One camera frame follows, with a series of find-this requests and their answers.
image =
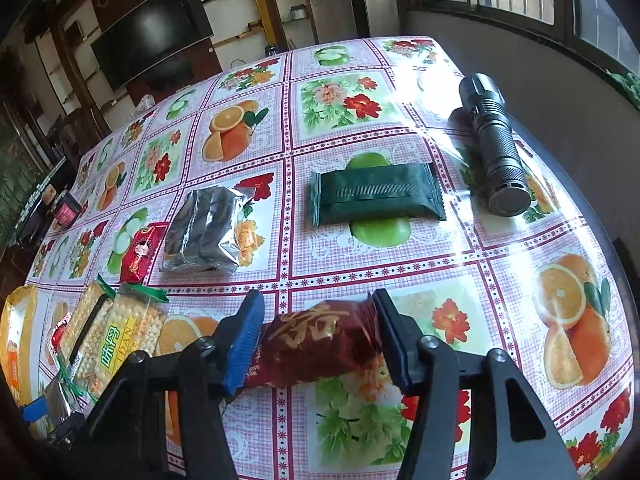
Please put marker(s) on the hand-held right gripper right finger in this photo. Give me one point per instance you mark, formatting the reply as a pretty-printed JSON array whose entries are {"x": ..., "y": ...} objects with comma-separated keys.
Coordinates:
[{"x": 395, "y": 342}]

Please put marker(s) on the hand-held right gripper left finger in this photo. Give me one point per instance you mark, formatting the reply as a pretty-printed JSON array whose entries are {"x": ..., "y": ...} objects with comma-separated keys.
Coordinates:
[{"x": 245, "y": 345}]

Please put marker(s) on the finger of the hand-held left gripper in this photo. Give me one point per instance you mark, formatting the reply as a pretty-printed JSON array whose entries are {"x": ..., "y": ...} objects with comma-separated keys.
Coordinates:
[{"x": 36, "y": 409}]

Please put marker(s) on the dark red snack packet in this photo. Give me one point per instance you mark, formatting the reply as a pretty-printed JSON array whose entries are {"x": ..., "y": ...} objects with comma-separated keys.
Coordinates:
[{"x": 315, "y": 345}]

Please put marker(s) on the yellow bag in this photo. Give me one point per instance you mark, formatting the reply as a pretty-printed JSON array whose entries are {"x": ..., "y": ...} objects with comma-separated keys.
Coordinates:
[{"x": 22, "y": 310}]

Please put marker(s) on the green label cracker packet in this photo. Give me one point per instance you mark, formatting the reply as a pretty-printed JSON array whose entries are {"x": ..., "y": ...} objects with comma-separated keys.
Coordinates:
[{"x": 120, "y": 340}]

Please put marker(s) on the clear green-ended cracker packet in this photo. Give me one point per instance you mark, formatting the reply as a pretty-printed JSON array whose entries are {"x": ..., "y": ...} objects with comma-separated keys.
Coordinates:
[{"x": 92, "y": 305}]

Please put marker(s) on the silver foil snack packet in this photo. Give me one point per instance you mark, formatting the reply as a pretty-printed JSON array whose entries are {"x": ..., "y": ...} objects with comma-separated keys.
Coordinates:
[{"x": 200, "y": 230}]

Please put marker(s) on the dark green snack packet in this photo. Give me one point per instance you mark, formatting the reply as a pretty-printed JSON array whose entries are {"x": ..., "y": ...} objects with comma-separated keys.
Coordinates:
[{"x": 375, "y": 192}]

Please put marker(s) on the small pink black box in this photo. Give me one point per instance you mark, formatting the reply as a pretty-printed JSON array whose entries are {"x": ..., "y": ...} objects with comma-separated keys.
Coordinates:
[{"x": 66, "y": 212}]

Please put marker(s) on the black flashlight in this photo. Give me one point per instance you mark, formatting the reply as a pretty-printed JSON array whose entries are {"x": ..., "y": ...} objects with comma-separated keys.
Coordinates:
[{"x": 495, "y": 145}]

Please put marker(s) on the white plastic bag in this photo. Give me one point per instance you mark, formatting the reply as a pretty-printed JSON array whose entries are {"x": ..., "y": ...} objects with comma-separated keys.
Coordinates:
[{"x": 145, "y": 103}]

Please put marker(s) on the white pot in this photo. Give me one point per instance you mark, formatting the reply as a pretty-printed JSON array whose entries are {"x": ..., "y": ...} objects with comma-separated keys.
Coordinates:
[{"x": 298, "y": 11}]

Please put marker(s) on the black wall television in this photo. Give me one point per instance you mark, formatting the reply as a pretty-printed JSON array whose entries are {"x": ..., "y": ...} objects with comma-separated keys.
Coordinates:
[{"x": 150, "y": 40}]

